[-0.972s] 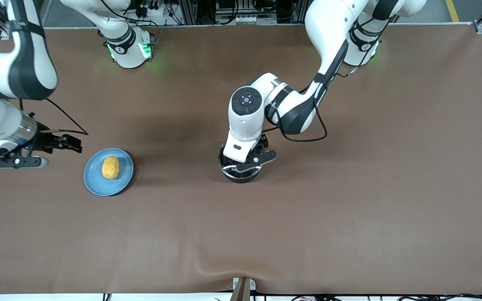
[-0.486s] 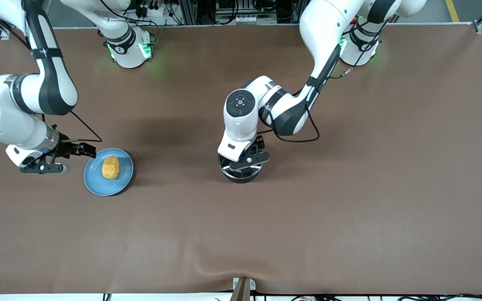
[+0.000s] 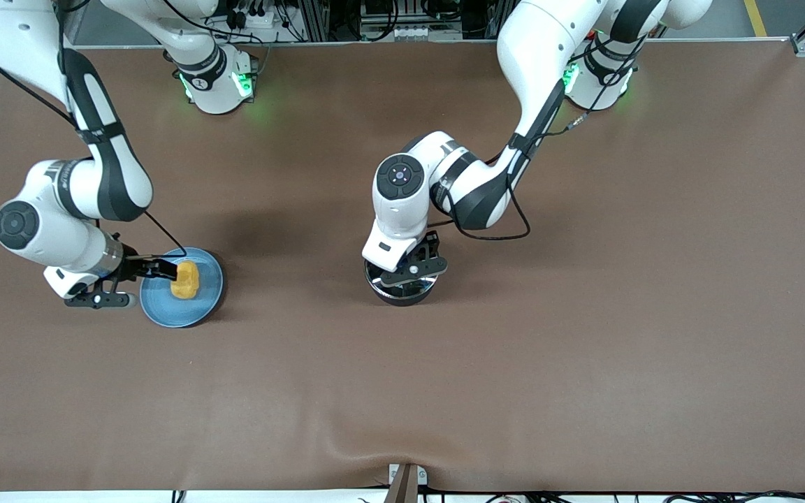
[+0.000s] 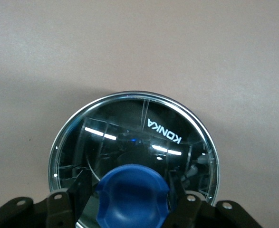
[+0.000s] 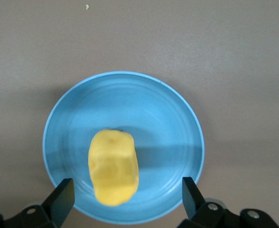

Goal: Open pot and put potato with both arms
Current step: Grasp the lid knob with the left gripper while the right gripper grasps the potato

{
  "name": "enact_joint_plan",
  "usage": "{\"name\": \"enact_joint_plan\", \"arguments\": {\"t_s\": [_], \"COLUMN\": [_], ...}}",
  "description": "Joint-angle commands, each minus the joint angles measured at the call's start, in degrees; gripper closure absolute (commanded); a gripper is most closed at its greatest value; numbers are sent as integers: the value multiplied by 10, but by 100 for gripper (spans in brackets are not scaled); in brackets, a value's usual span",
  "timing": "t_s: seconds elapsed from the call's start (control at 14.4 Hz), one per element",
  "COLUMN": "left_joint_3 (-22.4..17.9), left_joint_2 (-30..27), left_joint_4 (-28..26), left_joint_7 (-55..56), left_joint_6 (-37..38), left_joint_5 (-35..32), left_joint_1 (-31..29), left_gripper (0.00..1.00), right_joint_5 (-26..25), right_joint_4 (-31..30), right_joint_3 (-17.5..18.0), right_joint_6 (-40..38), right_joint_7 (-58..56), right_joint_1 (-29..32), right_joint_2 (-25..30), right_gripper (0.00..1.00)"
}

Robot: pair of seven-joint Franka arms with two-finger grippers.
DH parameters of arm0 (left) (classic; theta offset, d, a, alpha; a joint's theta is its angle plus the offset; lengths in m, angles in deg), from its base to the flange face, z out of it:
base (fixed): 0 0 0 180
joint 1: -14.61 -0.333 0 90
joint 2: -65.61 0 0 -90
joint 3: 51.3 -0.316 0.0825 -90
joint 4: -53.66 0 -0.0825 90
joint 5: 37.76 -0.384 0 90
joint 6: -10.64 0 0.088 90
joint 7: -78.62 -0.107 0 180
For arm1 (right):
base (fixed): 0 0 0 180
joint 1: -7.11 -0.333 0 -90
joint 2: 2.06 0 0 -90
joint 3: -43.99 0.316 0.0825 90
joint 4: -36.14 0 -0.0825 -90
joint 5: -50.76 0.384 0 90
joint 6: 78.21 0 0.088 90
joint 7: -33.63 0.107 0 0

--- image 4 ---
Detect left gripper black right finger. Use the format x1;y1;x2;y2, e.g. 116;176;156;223
163;170;203;228

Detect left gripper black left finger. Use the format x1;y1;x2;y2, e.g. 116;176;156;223
46;170;99;228

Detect glass lid with blue knob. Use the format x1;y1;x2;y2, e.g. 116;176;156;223
48;90;220;228

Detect brown table mat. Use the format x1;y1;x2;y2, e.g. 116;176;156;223
0;0;279;228

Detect black pot with blue handle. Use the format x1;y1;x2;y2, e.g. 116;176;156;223
49;89;222;207

